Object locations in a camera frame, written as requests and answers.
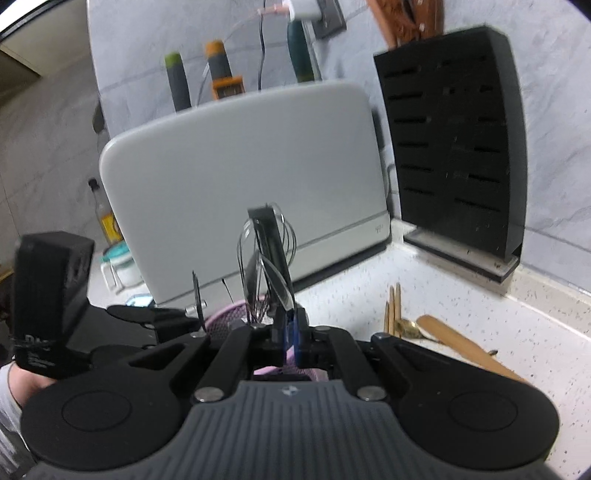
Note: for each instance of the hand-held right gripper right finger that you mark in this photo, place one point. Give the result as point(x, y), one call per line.
point(301, 339)

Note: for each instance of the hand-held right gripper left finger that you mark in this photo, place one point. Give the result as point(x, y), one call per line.
point(285, 339)

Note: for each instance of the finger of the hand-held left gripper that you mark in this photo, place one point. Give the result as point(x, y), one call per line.
point(161, 321)

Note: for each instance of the pink mesh cup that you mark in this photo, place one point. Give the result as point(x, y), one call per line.
point(217, 323)

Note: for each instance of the metal whisk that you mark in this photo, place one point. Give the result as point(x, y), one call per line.
point(239, 258)

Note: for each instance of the person's left forearm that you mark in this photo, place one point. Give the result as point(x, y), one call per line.
point(18, 392)

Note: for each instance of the smartphone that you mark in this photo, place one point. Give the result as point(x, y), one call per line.
point(140, 300)

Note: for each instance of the white cup with teal lid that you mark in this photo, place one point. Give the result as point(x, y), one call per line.
point(122, 267)

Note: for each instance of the oil bottle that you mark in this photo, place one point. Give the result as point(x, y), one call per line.
point(108, 217)

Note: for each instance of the gold spoon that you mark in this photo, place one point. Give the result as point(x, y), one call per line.
point(408, 328)

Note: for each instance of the white knife holder appliance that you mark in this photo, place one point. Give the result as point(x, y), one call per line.
point(240, 184)

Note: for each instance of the flat wooden spatula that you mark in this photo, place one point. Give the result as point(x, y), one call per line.
point(461, 341)

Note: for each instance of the black knife block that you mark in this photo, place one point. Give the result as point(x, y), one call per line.
point(452, 147)

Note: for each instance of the range hood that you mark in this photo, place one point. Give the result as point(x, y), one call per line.
point(32, 32)

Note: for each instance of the white USB charger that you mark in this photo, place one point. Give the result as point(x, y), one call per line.
point(302, 9)

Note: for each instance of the grey wall socket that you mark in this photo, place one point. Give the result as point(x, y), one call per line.
point(331, 18)

